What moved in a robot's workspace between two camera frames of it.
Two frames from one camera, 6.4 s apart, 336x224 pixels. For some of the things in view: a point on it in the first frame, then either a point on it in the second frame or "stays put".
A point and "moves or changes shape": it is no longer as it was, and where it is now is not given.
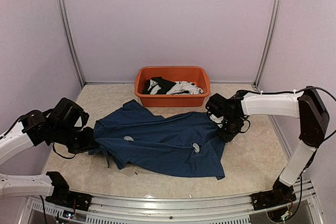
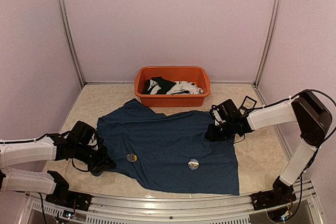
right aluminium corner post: (273, 27) stays put
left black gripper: (87, 145) → (102, 162)
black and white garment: (158, 85) stays put
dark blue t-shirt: (184, 143) moves or changes shape
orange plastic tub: (199, 75) stays put
